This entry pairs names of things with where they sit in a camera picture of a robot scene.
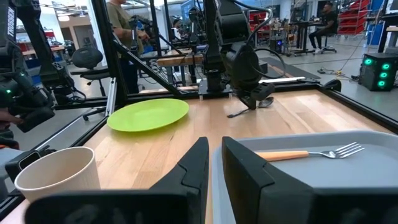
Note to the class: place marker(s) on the grey plastic tray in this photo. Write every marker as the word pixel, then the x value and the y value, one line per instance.
pixel 342 177

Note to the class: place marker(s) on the black curved table clamp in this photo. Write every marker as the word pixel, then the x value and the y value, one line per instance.
pixel 332 84

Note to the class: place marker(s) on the red shelf rack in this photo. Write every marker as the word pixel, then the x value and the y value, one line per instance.
pixel 353 17

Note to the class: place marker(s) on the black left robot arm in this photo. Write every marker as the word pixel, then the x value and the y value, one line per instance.
pixel 217 37

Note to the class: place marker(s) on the black computer with green lights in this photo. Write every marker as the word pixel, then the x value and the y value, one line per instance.
pixel 377 73

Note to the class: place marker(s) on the black rig frame post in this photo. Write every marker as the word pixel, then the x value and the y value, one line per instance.
pixel 110 53

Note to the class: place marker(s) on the black office chair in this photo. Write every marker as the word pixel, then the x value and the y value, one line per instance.
pixel 88 62

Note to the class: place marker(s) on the standing person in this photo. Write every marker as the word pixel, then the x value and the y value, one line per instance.
pixel 119 28

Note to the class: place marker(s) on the black table-level camera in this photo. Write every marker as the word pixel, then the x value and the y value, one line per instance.
pixel 25 160

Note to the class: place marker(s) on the lime green plate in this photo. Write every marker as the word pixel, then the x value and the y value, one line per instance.
pixel 147 115

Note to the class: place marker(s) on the cream ribbed cup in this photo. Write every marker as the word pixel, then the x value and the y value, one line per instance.
pixel 59 174

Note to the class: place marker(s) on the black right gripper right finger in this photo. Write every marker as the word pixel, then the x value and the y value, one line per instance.
pixel 280 205

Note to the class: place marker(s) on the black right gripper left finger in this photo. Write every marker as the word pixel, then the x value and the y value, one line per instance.
pixel 174 202

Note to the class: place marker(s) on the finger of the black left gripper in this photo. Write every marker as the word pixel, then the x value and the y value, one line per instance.
pixel 262 90
pixel 248 101

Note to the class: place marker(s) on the aluminium profile bar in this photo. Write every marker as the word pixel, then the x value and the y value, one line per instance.
pixel 111 96

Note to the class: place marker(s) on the seated person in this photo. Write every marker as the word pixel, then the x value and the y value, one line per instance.
pixel 326 25

